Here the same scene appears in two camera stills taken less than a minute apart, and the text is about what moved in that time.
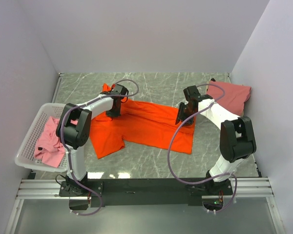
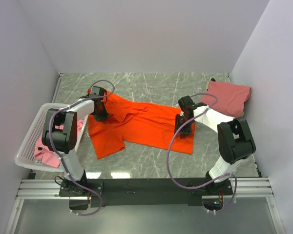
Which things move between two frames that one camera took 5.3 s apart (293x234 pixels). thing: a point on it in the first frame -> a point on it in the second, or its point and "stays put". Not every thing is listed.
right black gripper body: x=184 y=111 -> x=180 y=119
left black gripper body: x=115 y=112 -> x=101 y=114
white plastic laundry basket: x=25 y=157 stays put
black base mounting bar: x=127 y=191 stays put
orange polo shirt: x=148 y=125 stays put
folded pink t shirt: x=234 y=98 stays put
